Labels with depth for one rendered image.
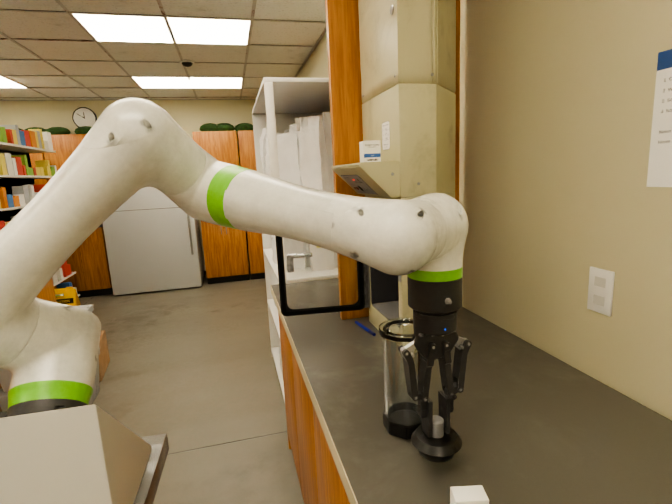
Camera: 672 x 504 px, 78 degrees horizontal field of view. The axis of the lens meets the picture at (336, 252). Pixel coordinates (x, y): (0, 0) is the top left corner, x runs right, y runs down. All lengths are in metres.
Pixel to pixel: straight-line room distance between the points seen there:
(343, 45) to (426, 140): 0.52
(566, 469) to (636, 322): 0.42
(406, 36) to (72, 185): 0.87
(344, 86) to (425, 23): 0.39
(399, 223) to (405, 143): 0.65
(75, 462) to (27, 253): 0.32
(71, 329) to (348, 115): 1.06
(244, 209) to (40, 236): 0.31
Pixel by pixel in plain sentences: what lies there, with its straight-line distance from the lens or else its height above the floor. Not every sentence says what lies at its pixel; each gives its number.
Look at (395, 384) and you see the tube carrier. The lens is 0.89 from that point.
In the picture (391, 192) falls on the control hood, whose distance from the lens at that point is 1.16.
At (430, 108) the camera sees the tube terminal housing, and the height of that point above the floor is 1.65.
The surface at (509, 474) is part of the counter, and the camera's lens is 0.90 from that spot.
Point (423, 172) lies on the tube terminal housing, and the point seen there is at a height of 1.48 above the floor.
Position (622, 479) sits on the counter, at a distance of 0.96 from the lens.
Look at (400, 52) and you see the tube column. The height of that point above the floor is 1.79.
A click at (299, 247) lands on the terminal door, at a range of 1.45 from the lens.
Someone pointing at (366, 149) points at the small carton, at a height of 1.55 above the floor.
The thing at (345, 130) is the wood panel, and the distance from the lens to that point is 1.52.
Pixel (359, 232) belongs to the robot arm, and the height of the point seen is 1.40.
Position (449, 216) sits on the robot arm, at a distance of 0.65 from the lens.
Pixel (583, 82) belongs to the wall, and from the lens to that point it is 1.29.
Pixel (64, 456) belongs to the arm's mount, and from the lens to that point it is 0.77.
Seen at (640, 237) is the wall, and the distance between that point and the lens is 1.16.
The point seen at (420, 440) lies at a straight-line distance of 0.83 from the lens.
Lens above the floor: 1.48
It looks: 11 degrees down
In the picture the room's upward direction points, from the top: 3 degrees counter-clockwise
